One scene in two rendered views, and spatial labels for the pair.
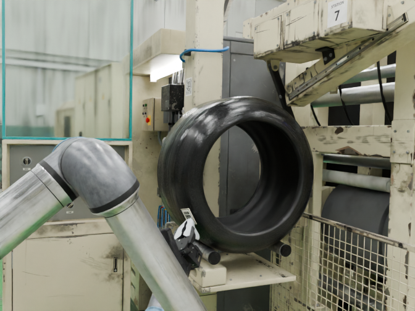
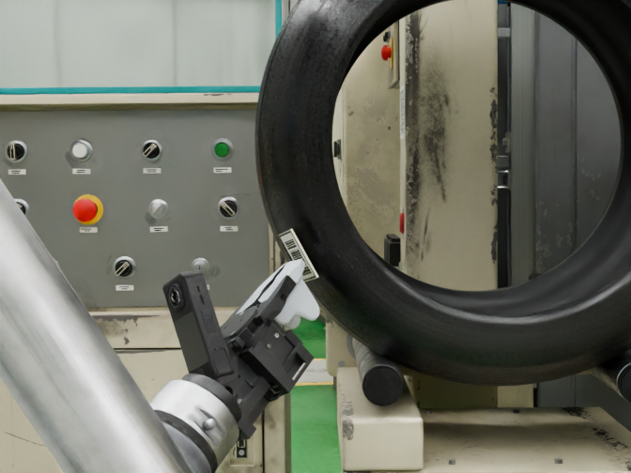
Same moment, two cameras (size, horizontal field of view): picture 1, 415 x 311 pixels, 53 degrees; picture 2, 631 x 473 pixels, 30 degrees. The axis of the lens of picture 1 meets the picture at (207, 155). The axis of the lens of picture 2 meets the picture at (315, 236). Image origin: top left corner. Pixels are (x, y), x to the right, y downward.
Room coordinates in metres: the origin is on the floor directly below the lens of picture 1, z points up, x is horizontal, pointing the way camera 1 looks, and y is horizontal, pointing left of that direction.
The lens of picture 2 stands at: (0.16, -0.46, 1.13)
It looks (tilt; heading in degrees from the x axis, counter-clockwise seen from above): 3 degrees down; 23
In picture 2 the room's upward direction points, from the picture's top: straight up
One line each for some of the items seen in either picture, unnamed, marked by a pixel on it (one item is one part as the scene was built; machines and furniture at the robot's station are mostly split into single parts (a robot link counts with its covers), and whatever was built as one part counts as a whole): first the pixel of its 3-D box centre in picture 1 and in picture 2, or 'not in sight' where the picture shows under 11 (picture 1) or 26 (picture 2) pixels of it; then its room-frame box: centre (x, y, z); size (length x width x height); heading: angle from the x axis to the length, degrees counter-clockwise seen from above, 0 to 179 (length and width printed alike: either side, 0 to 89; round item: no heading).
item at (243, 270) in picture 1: (228, 268); (487, 441); (1.58, -0.09, 0.80); 0.37 x 0.36 x 0.02; 113
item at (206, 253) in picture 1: (196, 245); (375, 360); (1.52, 0.04, 0.90); 0.35 x 0.05 x 0.05; 23
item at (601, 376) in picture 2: (262, 239); (600, 358); (1.63, -0.22, 0.90); 0.35 x 0.05 x 0.05; 23
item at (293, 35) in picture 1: (321, 29); not in sight; (1.58, -0.41, 1.71); 0.61 x 0.25 x 0.15; 23
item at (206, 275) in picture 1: (194, 261); (375, 412); (1.53, 0.04, 0.83); 0.36 x 0.09 x 0.06; 23
